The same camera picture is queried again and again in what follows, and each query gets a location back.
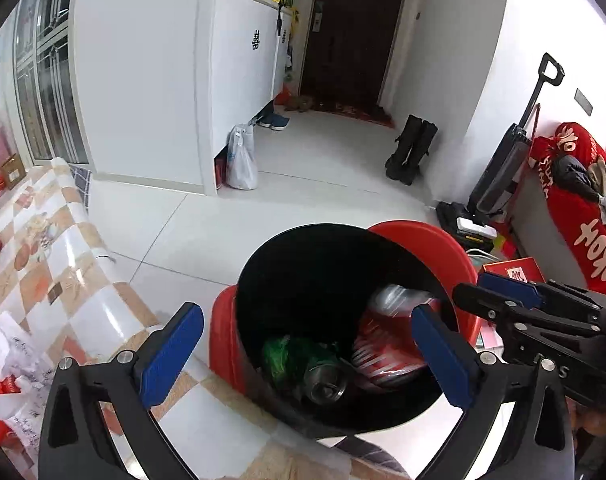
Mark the checkered floral tablecloth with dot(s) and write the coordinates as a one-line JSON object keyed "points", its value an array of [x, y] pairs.
{"points": [[83, 270]]}

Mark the white plastic bag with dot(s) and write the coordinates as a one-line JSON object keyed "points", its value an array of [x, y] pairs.
{"points": [[242, 160]]}

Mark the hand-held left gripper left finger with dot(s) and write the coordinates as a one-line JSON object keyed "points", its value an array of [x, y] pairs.
{"points": [[170, 360]]}

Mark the red patterned doormat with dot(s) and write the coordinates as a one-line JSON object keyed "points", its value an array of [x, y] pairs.
{"points": [[358, 112]]}

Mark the black boot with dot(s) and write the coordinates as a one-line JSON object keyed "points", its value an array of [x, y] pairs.
{"points": [[425, 152], [403, 150]]}

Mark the white hallway cabinet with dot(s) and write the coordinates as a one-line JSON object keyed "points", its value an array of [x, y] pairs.
{"points": [[173, 70]]}

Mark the dark brown entrance door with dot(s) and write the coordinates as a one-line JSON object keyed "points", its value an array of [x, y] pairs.
{"points": [[355, 30]]}

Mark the blue shoe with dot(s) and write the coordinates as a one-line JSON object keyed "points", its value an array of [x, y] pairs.
{"points": [[275, 121]]}

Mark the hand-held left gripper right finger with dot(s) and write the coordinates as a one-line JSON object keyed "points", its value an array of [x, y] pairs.
{"points": [[440, 355]]}

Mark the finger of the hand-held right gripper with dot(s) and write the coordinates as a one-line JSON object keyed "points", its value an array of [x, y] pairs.
{"points": [[503, 310], [513, 287]]}

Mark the brown cardboard box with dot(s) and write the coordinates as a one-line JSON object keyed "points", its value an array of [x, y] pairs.
{"points": [[14, 171]]}

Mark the black round trash bin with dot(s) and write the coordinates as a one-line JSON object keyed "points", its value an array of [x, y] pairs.
{"points": [[313, 280]]}

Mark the crushed green drink can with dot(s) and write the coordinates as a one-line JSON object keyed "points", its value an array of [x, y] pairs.
{"points": [[308, 365]]}

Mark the crumpled white printed paper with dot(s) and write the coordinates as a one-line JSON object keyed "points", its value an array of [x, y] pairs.
{"points": [[18, 375]]}

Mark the red bag with white print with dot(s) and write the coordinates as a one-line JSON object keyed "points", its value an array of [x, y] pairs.
{"points": [[578, 200]]}

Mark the red flat box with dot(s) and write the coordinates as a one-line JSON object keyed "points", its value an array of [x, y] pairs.
{"points": [[515, 269]]}

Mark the crushed red drink can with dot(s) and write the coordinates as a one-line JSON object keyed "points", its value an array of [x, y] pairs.
{"points": [[388, 350]]}

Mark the upright vacuum cleaner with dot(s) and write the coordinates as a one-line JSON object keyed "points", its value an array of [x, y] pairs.
{"points": [[503, 160]]}

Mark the glass sliding door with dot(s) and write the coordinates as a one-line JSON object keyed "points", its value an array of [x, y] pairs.
{"points": [[48, 70]]}

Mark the red plastic stool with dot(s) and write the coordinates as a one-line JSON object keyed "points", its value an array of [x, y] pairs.
{"points": [[433, 245]]}

